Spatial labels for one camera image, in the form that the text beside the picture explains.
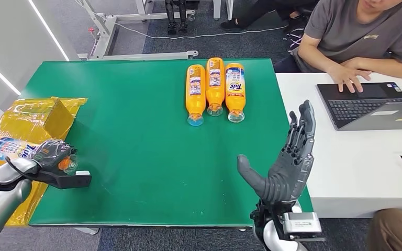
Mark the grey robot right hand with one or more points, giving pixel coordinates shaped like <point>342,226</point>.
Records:
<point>284,176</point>

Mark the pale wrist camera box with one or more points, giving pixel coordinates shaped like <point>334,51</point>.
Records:
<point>69,180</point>
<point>301,223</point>

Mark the seated person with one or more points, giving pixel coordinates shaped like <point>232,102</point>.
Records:
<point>353,31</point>

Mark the person's left forearm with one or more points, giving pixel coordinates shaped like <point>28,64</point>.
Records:
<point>391,68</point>

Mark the yellow-taped cardboard box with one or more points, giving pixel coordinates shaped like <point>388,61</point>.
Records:
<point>31,117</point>

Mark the white metal stand frame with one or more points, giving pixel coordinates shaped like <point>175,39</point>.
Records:
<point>104,34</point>

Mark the white desk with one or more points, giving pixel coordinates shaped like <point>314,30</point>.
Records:
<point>353,162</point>

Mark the office chair base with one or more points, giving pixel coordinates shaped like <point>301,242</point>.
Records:
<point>294,39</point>

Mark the orange detergent bottle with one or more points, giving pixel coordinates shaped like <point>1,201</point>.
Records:
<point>3,149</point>
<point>215,93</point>

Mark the person's knee in brown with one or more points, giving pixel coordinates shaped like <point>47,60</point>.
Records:
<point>397,232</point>

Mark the orange Tide bottle label up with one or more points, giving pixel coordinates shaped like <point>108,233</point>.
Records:
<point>235,100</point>

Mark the person's legs in black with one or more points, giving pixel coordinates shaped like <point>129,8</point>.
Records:
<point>256,14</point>

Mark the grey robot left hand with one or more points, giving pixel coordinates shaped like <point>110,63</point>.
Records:
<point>50,154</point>

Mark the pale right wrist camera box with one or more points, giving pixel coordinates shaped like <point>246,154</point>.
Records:
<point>301,223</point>

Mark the person's right forearm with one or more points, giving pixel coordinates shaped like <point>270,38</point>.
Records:
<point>312,56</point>

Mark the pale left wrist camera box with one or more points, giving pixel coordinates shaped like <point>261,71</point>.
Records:
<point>69,180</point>

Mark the red knob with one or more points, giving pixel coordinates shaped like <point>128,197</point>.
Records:
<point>91,30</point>

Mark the dark grey laptop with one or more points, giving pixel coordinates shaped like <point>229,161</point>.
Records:
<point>358,106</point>

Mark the person's right hand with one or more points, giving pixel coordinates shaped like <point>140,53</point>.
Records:
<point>348,77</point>

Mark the orange bottle with blue-tinted cap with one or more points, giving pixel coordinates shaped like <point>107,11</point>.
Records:
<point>195,97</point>

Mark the green table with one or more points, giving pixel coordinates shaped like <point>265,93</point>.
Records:
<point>138,131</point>

